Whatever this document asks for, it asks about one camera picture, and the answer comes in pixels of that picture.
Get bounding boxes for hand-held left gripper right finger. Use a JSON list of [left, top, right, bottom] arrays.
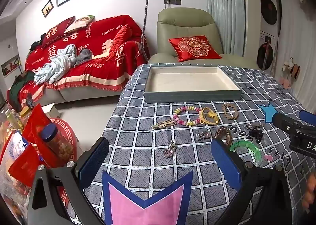
[[211, 138, 293, 225]]

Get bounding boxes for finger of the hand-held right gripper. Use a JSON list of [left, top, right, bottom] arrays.
[[299, 110, 316, 124], [272, 112, 302, 133]]

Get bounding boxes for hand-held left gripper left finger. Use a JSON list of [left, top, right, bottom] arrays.
[[27, 137, 110, 225]]

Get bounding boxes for green translucent bangle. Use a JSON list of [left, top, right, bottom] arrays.
[[229, 140, 262, 165]]

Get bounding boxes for black keychain with silver chain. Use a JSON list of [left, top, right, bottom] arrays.
[[243, 123, 264, 143]]

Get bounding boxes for brown braided bracelet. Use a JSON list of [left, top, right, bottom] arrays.
[[222, 103, 239, 120]]

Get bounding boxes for silver heart pendant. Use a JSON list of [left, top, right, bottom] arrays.
[[163, 140, 176, 158]]

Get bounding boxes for pink yellow beaded bracelet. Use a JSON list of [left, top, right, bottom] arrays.
[[173, 106, 201, 127]]

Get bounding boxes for beige hair clip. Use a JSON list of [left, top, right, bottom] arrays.
[[151, 120, 176, 130]]

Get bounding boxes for grey jewelry tray white lining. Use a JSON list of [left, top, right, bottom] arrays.
[[144, 65, 242, 104]]

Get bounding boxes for silver charm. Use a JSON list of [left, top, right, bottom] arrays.
[[196, 131, 212, 141]]

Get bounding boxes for red patterned round tray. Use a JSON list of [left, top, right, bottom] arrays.
[[49, 117, 83, 216]]

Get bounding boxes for jar with blue lid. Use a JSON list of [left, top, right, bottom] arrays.
[[39, 123, 74, 164]]

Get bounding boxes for hanging pink ornaments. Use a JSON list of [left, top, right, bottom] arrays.
[[281, 57, 302, 89]]

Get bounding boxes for beige sofa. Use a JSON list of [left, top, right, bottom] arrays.
[[37, 77, 151, 107]]

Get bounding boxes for white box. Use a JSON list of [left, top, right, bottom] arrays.
[[41, 103, 60, 119]]

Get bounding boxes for red paper bag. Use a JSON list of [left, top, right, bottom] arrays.
[[22, 103, 52, 146]]

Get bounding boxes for red packet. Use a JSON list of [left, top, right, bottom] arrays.
[[8, 145, 41, 187]]

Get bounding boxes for white washing machine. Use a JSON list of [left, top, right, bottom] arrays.
[[256, 31, 278, 71]]

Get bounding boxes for blue white packet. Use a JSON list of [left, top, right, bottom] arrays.
[[0, 131, 32, 161]]

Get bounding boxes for white sheer curtain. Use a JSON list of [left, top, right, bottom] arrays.
[[279, 0, 316, 107]]

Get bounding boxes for red covered sofa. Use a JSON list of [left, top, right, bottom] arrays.
[[23, 14, 150, 92]]

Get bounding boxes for yellow bottle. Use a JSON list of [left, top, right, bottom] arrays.
[[5, 110, 24, 131]]

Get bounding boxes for light blue clothes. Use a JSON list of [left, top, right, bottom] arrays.
[[34, 44, 77, 85]]

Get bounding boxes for grey cloth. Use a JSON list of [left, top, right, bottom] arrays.
[[75, 48, 93, 65]]

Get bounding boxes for dark green cloth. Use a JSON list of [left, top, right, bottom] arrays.
[[10, 72, 35, 97]]

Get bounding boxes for white dryer machine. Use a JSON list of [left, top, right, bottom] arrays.
[[259, 0, 279, 33]]

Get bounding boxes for red embroidered cushion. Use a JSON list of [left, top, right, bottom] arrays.
[[168, 35, 223, 63]]

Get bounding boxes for bright red pillow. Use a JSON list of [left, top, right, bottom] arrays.
[[106, 24, 132, 61]]

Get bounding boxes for black bag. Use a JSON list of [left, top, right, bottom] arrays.
[[30, 33, 46, 51]]

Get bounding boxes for dark red pillow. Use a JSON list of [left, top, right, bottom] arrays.
[[41, 16, 76, 47]]

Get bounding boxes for light blue curtain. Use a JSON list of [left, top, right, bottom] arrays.
[[205, 0, 247, 57]]

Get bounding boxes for photo print pillow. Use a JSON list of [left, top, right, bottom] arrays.
[[64, 15, 95, 34]]

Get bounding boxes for green leather armchair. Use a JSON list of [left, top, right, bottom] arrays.
[[148, 8, 260, 70]]

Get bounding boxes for gooseneck floor stand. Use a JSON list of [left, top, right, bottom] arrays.
[[141, 0, 158, 62]]

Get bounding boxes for brown spiral hair tie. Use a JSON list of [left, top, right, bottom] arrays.
[[213, 127, 233, 144]]

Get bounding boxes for yellow cord bracelet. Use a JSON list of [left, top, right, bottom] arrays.
[[199, 107, 220, 125]]

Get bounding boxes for wide wall picture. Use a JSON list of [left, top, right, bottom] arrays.
[[1, 54, 20, 77]]

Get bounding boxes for small black picture frame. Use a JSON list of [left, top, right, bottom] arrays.
[[41, 0, 54, 18]]

